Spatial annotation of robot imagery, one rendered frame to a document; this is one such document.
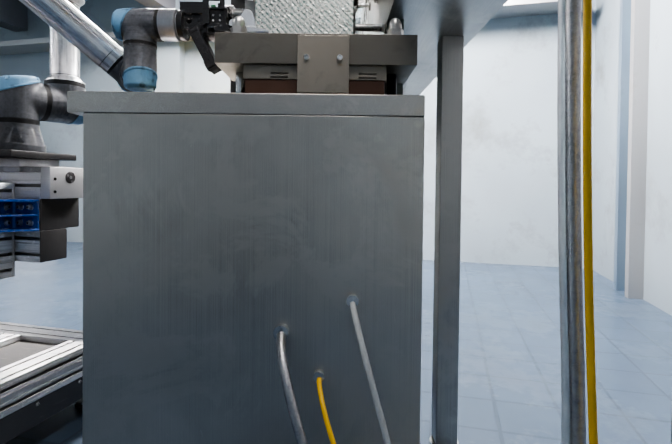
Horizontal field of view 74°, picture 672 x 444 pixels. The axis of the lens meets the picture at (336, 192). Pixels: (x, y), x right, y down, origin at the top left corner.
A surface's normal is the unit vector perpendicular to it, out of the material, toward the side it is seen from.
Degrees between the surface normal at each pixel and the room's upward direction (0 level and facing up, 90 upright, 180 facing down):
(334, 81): 90
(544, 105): 90
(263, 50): 90
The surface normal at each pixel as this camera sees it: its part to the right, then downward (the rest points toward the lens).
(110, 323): 0.00, 0.02
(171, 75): -0.25, 0.01
